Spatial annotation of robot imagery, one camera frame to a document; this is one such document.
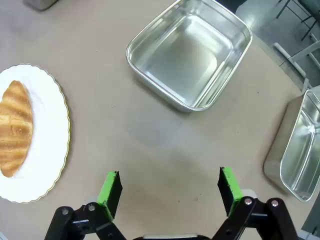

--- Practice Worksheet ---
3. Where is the golden croissant bread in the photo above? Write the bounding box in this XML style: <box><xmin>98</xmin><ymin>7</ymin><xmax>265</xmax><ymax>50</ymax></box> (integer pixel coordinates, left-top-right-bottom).
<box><xmin>0</xmin><ymin>79</ymin><xmax>34</xmax><ymax>178</ymax></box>

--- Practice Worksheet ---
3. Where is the white scalloped plate gold rim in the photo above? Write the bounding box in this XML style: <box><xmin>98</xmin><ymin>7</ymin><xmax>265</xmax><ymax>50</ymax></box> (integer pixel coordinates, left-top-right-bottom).
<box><xmin>0</xmin><ymin>63</ymin><xmax>71</xmax><ymax>204</ymax></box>

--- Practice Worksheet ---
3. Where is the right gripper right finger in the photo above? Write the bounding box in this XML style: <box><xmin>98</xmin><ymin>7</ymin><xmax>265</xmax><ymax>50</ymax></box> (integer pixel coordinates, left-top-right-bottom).
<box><xmin>211</xmin><ymin>166</ymin><xmax>300</xmax><ymax>240</ymax></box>

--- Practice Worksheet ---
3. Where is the medium steel rectangular container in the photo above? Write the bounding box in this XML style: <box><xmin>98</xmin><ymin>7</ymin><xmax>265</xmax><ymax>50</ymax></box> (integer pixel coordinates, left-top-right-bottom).
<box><xmin>126</xmin><ymin>0</ymin><xmax>253</xmax><ymax>113</ymax></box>

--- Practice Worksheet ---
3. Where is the black folding chair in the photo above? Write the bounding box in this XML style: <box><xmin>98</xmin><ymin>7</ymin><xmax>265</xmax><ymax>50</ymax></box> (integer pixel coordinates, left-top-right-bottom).
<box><xmin>276</xmin><ymin>0</ymin><xmax>320</xmax><ymax>42</ymax></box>

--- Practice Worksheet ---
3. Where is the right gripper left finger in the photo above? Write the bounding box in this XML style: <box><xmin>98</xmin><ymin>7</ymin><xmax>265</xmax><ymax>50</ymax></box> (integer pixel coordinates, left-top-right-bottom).
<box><xmin>44</xmin><ymin>170</ymin><xmax>126</xmax><ymax>240</ymax></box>

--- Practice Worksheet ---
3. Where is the large shallow steel container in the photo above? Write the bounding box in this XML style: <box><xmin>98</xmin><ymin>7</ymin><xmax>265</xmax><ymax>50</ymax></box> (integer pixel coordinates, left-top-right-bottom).
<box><xmin>262</xmin><ymin>89</ymin><xmax>320</xmax><ymax>203</ymax></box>

